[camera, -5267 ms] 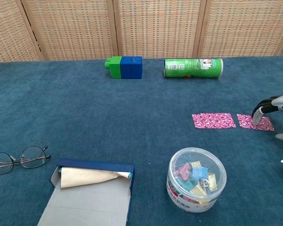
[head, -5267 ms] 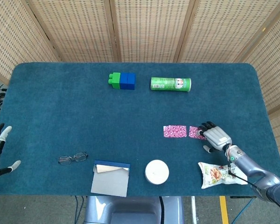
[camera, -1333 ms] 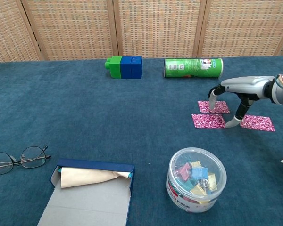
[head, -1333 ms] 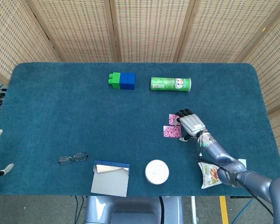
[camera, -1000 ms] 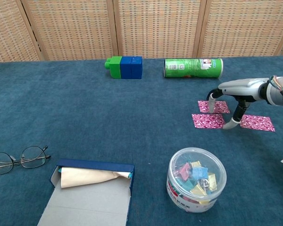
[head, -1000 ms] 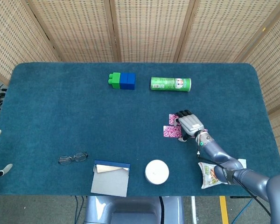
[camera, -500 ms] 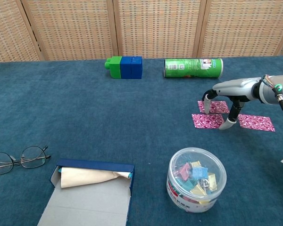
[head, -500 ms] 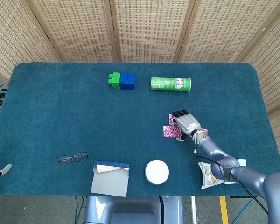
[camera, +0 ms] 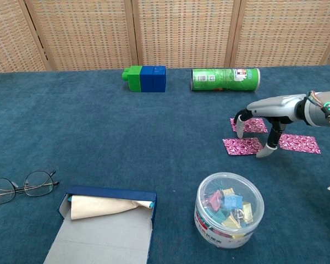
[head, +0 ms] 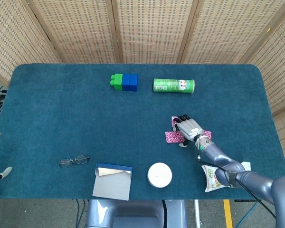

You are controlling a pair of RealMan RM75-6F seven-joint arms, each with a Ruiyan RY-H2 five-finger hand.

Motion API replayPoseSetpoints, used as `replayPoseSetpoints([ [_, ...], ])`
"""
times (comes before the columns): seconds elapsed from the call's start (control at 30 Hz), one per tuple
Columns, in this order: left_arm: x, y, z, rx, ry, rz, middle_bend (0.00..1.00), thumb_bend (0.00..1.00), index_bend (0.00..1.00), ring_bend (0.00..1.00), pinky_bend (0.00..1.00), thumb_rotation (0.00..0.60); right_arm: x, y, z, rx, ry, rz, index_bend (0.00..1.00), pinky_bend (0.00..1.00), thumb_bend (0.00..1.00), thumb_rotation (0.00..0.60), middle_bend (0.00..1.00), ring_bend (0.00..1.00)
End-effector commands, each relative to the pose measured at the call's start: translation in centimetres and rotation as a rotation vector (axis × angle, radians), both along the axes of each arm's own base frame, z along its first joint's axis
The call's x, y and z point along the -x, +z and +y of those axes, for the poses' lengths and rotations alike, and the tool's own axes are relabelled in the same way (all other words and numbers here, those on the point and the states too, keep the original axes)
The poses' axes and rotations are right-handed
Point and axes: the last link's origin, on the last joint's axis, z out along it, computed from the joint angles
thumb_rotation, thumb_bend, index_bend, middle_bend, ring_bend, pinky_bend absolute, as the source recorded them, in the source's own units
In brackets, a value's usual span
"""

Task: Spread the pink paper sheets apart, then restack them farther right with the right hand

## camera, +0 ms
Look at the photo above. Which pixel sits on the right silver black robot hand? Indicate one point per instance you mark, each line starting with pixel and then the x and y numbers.
pixel 275 108

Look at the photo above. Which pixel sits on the pink patterned playing card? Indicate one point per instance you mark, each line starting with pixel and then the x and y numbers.
pixel 254 126
pixel 239 147

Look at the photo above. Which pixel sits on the pink patterned packet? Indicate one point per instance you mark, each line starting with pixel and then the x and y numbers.
pixel 299 144

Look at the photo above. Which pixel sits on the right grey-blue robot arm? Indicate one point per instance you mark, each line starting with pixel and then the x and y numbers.
pixel 319 114

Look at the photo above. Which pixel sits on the green chip can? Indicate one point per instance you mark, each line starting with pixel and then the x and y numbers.
pixel 222 79

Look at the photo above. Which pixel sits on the woven rattan screen panel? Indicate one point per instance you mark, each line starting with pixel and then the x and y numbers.
pixel 181 33
pixel 286 33
pixel 8 35
pixel 85 33

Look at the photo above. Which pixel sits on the blue binder clip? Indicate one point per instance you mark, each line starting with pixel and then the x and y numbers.
pixel 232 202

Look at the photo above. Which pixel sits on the yellow binder clip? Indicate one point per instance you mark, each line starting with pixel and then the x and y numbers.
pixel 247 210
pixel 232 221

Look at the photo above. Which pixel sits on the pink binder clip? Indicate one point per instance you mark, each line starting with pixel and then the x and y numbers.
pixel 215 200

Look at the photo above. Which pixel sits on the blue building block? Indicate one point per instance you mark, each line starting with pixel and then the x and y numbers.
pixel 147 79
pixel 159 79

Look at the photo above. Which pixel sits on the clear round plastic tub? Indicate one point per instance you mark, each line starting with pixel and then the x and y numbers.
pixel 209 233

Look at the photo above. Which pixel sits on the green building block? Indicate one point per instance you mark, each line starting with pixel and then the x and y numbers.
pixel 134 79

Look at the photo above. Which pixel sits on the blue carpet table cover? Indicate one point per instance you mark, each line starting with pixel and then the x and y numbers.
pixel 112 132

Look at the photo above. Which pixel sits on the cream cloth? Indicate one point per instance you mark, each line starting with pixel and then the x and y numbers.
pixel 104 207

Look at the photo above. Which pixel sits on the blue box with grey flap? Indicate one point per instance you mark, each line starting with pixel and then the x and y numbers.
pixel 104 242

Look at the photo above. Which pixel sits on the thin-framed eyeglasses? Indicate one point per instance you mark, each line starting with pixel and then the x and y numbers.
pixel 38 184

